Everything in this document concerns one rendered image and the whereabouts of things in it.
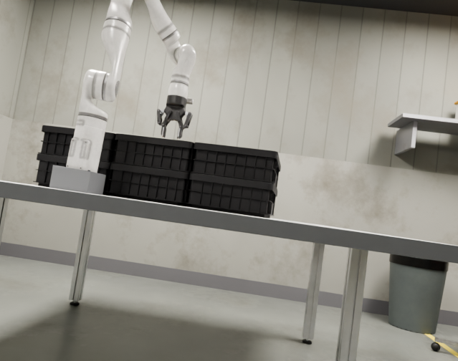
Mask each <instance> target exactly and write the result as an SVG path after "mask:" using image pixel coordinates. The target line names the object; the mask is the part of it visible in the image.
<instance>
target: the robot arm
mask: <svg viewBox="0 0 458 361"><path fill-rule="evenodd" d="M144 1H145V3H146V6H147V7H148V12H149V15H150V18H151V23H152V25H153V28H154V29H155V31H156V32H157V34H158V35H159V37H160V38H161V39H162V41H163V42H164V44H165V46H166V49H167V51H168V54H169V56H170V58H171V60H172V61H173V63H174V64H176V65H177V66H176V68H175V69H174V70H173V72H172V75H171V83H170V86H169V88H168V97H167V101H166V108H165V109H164V110H159V109H157V123H158V124H159V125H160V126H161V127H162V128H161V135H162V137H163V138H164V137H165V136H166V127H167V125H168V124H169V122H170V121H174V120H175V121H178V126H179V129H178V135H177V138H178V139H181V138H182V135H183V129H186V128H189V125H190V122H191V118H192V117H193V114H192V113H191V112H187V111H186V104H190V105H192V104H193V102H194V100H193V99H192V98H189V97H188V88H189V78H190V75H191V72H192V70H193V68H194V64H195V61H196V50H195V49H194V47H193V46H191V45H190V44H185V45H183V46H181V45H180V43H179V41H178V39H179V38H180V34H179V32H178V30H177V29H176V27H175V26H174V24H173V22H172V21H171V20H170V18H169V17H168V15H167V13H166V12H165V10H164V8H163V6H162V4H161V2H160V0H144ZM132 2H133V0H111V2H110V5H109V8H108V12H107V16H106V18H105V22H104V25H103V28H102V34H101V37H102V42H103V45H104V47H105V50H106V52H107V53H108V56H109V59H110V63H111V72H110V73H108V72H101V71H97V70H93V69H89V70H88V71H86V73H85V77H84V80H83V85H82V94H81V100H80V107H79V112H78V116H77V123H76V127H75V133H74V137H73V138H72V140H71V144H70V150H69V154H68V158H67V164H66V167H67V168H75V169H80V170H90V171H92V172H95V173H97V169H98V166H99V162H100V155H101V151H102V144H103V140H104V136H105V129H106V125H107V121H108V114H107V113H106V112H104V111H103V110H101V109H99V108H98V107H96V106H95V105H94V104H93V103H92V100H93V99H96V100H104V101H107V102H113V101H114V100H115V98H116V97H117V95H118V89H119V86H120V77H121V72H122V68H123V61H124V58H125V53H126V50H127V47H128V42H129V39H130V34H131V31H132V21H131V18H130V8H131V4H132ZM164 113H165V114H166V116H165V118H164V121H162V115H163V114H164ZM184 115H186V121H185V123H184V125H183V120H182V117H183V116H184Z"/></svg>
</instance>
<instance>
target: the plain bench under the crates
mask: <svg viewBox="0 0 458 361"><path fill-rule="evenodd" d="M9 199H14V200H20V201H29V202H34V203H43V204H49V205H54V206H64V207H69V208H78V209H84V211H83V215H82V223H81V228H80V235H79V240H78V245H77V253H76V257H75V265H74V270H73V275H72V283H71V287H70V295H69V300H74V301H73V302H70V305H74V306H76V305H79V304H80V303H79V302H78V301H80V300H81V299H82V293H83V289H84V284H85V276H86V271H87V263H88V259H89V254H90V246H91V241H92V233H93V229H94V224H95V215H96V211H98V212H103V213H113V214H118V215H124V216H133V217H138V218H147V219H153V220H158V221H167V222H173V223H182V224H188V225H193V226H203V227H207V228H217V229H222V230H227V231H237V232H242V233H248V234H257V235H262V236H271V237H277V238H282V239H292V240H297V241H306V242H312V243H313V252H312V258H311V265H310V275H309V282H308V288H307V299H306V305H305V316H304V322H303V328H302V337H303V338H304V339H306V340H302V342H303V343H305V344H308V345H311V344H312V341H310V340H313V337H314V331H315V320H316V314H317V307H318V296H319V290H320V278H321V272H322V265H323V254H324V248H325V244H326V245H331V246H341V247H346V248H348V258H347V264H346V270H345V283H344V289H343V301H342V307H341V314H340V326H339V332H338V344H337V350H336V357H335V361H356V356H357V349H358V337H359V330H360V324H361V312H362V305H363V293H364V286H365V279H366V267H367V260H368V251H375V252H381V253H386V254H395V255H401V256H410V257H416V258H421V259H431V260H435V261H445V262H450V263H455V264H458V246H456V245H451V244H442V243H437V242H432V241H423V240H418V239H409V238H404V237H398V236H389V235H385V234H375V233H371V232H365V231H357V230H351V229H346V228H338V227H332V226H323V225H317V224H312V223H302V222H296V221H287V220H282V219H276V218H262V217H256V216H247V215H242V214H236V213H227V212H221V211H211V210H206V209H200V208H191V207H186V206H176V205H171V204H165V203H155V202H150V201H140V200H135V199H129V198H120V197H115V196H105V195H98V194H92V193H83V192H77V191H67V190H62V189H56V188H49V187H44V186H36V185H31V184H25V183H15V182H9V181H4V180H0V245H1V237H2V234H3V229H4V222H5V218H6V210H7V206H8V202H9ZM76 301H77V302H76Z"/></svg>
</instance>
